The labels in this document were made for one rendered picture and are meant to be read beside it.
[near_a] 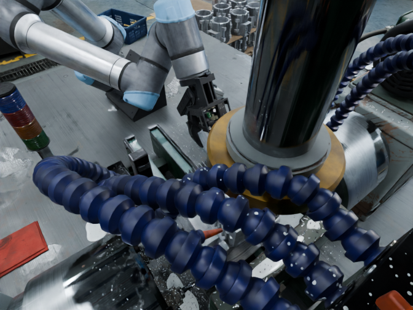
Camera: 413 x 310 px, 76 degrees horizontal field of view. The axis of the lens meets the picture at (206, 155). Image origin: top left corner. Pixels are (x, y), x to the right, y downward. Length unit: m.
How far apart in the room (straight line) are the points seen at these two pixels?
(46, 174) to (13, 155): 1.10
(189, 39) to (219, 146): 0.28
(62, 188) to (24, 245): 0.82
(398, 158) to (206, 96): 0.51
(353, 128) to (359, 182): 0.13
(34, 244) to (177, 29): 0.75
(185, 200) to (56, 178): 0.08
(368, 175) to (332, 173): 0.36
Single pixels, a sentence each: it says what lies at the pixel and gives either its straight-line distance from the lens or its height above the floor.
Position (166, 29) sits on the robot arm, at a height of 1.36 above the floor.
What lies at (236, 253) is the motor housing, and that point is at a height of 0.94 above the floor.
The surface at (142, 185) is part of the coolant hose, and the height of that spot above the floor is 1.44.
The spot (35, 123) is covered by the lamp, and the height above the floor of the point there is 1.11.
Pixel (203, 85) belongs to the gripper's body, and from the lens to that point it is 0.58.
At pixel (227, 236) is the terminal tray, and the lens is 0.54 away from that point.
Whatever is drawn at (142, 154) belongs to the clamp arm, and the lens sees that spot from 0.46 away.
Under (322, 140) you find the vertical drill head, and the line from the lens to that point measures 0.35.
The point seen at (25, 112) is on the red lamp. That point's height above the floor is 1.15.
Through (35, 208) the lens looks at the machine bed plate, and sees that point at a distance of 1.07.
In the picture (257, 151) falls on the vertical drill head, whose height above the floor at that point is 1.36.
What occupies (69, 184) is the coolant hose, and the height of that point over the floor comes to 1.46.
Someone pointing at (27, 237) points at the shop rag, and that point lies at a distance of 1.01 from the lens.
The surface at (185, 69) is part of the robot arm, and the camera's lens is 0.56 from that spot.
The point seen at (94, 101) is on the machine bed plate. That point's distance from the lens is 1.41.
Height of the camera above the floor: 1.59
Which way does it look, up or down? 48 degrees down
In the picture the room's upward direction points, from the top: straight up
